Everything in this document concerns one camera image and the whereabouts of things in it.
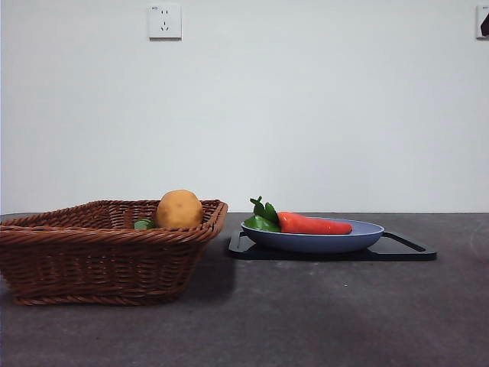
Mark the orange carrot with green leaves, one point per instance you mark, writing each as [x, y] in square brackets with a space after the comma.
[313, 225]

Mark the blue round plate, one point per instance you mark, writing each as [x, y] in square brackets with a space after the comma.
[313, 242]

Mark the yellow-brown potato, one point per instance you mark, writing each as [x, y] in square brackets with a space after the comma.
[179, 210]

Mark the small dark green vegetable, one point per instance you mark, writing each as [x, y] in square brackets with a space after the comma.
[144, 225]

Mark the brown wicker basket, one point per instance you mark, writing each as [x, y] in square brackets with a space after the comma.
[95, 260]

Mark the black flat tray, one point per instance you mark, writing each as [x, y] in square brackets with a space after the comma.
[401, 254]

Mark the white wall socket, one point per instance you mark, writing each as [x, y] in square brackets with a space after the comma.
[165, 22]

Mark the white wall plate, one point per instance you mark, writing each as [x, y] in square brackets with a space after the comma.
[478, 9]

